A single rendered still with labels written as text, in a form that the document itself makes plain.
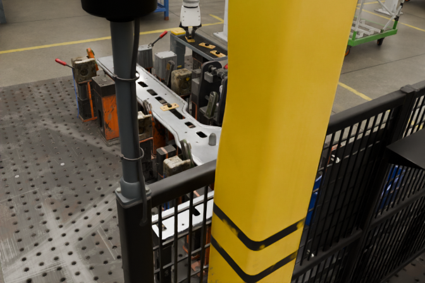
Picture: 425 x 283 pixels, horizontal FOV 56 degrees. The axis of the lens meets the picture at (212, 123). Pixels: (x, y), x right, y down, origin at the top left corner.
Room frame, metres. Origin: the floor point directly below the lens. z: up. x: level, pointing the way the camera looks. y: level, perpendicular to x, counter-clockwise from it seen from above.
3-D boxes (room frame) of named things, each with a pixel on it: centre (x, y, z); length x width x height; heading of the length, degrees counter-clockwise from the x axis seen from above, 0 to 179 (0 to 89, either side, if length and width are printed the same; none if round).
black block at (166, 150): (1.26, 0.17, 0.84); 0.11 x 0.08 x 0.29; 127
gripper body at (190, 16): (2.05, 0.15, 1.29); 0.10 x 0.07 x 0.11; 107
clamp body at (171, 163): (1.13, 0.12, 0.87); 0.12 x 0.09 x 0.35; 127
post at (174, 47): (2.17, 0.22, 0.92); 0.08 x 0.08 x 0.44; 37
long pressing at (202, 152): (1.59, 0.22, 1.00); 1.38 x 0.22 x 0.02; 37
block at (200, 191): (1.03, 0.03, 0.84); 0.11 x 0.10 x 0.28; 127
